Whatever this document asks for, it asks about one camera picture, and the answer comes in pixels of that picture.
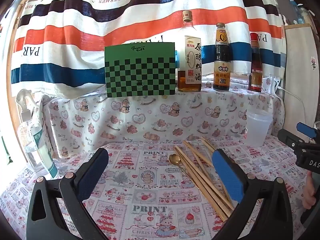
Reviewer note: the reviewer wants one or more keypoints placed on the bear print cloth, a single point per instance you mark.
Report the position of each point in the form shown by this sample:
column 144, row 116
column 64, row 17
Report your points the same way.
column 150, row 115

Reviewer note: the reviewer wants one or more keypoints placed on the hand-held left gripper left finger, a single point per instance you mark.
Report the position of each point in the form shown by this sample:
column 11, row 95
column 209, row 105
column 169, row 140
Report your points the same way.
column 93, row 175

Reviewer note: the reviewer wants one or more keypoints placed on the gold spoon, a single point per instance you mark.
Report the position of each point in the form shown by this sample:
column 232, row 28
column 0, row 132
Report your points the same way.
column 173, row 159

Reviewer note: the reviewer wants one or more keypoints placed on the dark sauce bottle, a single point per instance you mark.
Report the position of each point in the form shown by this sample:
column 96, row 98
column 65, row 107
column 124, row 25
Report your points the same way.
column 221, row 62

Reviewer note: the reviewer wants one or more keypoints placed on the bunch of wooden chopsticks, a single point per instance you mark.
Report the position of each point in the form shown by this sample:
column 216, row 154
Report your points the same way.
column 200, row 181

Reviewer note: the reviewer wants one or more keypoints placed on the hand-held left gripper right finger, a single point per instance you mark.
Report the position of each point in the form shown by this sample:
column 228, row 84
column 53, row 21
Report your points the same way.
column 228, row 177

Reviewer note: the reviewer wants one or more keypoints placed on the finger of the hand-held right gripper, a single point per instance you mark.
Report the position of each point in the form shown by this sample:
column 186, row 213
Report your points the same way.
column 290, row 141
column 306, row 129

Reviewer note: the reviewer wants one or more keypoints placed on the strawberry print tablecloth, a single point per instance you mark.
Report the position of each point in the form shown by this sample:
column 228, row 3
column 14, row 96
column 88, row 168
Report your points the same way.
column 150, row 185

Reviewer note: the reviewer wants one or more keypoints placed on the person's right hand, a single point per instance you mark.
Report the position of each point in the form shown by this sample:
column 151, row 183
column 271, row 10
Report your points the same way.
column 310, row 190

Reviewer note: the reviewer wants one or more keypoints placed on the red cap sauce bottle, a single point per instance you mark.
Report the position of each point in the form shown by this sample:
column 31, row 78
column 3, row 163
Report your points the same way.
column 255, row 65

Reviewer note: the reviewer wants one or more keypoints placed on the clear plastic bottle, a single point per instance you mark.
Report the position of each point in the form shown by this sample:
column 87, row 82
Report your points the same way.
column 295, row 10

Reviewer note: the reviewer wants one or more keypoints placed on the cooking wine bottle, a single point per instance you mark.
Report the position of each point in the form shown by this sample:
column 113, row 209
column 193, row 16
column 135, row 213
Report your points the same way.
column 190, row 62

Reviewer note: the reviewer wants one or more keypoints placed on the translucent plastic cup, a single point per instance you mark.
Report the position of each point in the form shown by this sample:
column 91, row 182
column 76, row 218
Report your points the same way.
column 258, row 130

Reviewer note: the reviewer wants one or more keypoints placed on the green checkered board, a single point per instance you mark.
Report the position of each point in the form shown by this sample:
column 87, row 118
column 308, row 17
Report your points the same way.
column 140, row 67

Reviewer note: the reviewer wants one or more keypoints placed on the white board with cartoon sticker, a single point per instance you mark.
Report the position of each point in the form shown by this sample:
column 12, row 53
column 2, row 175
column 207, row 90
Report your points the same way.
column 300, row 75

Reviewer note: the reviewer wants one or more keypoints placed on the clear spray bottle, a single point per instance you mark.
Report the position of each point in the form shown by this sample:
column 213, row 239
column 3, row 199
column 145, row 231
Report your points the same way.
column 37, row 150

